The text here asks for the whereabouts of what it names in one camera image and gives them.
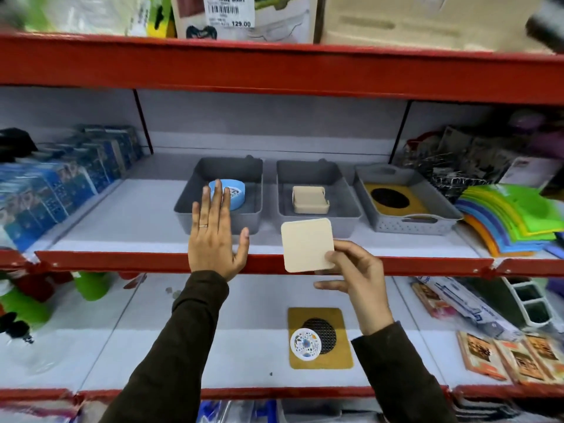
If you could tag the person's right hand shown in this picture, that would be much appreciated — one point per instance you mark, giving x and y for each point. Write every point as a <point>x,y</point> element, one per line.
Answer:
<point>363,281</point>

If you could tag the person's left hand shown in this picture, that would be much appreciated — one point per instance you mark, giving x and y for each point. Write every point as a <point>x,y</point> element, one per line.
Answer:
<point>213,246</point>

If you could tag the person's left little finger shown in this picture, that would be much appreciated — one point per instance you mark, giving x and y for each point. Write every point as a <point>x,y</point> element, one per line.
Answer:
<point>196,220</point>

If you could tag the person's left thumb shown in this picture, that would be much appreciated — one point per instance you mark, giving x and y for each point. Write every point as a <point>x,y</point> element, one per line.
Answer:
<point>243,243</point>

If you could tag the person's left middle finger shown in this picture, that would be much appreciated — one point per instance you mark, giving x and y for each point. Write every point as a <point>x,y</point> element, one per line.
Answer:
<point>217,207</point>

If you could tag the person's right thumb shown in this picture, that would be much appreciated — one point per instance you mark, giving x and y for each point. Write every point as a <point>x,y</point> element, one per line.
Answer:
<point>337,261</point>

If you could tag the beige square coaster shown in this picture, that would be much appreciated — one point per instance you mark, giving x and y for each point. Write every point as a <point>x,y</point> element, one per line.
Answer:
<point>306,244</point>

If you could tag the person's left forearm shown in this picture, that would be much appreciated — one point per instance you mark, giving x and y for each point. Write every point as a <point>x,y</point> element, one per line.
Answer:
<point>176,348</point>

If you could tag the person's right forearm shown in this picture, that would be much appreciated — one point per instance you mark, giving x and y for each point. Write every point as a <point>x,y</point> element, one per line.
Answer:
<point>396,374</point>

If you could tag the blue round coaster holder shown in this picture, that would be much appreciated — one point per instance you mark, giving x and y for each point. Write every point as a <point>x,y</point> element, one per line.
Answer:
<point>235,191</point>

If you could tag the beige coaster set in holder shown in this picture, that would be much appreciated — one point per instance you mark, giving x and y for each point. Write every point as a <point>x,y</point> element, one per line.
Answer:
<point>310,199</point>

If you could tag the black round mesh coaster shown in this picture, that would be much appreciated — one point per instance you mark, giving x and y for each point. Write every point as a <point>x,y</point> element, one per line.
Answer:
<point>390,198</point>
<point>326,332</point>

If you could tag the white patterned round coaster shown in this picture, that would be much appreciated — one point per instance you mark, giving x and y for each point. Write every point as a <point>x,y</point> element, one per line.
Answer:
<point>305,344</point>

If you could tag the yellow square mat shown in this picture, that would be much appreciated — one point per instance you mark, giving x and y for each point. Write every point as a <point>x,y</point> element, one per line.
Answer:
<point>412,207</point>
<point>339,352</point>

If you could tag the black shelf divider bar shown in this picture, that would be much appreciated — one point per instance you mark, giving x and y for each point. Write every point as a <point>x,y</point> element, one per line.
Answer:
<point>143,121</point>
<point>400,132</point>

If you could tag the grey perforated plastic tray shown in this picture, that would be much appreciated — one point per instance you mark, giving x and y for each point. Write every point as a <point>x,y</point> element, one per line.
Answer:
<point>440,209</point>

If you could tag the green plastic toy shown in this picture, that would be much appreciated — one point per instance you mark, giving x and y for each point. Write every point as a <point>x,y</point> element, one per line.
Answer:
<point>90,285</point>

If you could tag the long white packet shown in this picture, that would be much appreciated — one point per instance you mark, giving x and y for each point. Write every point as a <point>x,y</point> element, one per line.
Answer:
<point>467,306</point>

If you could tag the row of blue packets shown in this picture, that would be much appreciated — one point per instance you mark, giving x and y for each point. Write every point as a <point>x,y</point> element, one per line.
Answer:
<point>57,184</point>

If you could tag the wooden coaster packet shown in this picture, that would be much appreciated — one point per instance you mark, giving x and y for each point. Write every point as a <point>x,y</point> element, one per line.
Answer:
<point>520,359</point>
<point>546,352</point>
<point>480,354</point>

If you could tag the stack of colourful plastic mats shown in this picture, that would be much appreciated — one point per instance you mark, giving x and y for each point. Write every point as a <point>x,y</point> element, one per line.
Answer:
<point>511,215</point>

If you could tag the boxed product with white label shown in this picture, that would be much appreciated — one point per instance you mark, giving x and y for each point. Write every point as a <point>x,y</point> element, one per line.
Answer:
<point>246,17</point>

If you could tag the white plastic organizer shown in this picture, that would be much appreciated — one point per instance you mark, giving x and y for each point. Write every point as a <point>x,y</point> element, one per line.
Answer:
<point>531,303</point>

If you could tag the clear plastic packets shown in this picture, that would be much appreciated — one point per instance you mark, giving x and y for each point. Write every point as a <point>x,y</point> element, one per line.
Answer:
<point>88,13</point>

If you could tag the beige cardboard box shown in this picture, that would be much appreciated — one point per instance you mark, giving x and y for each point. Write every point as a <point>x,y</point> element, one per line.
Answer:
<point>423,21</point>

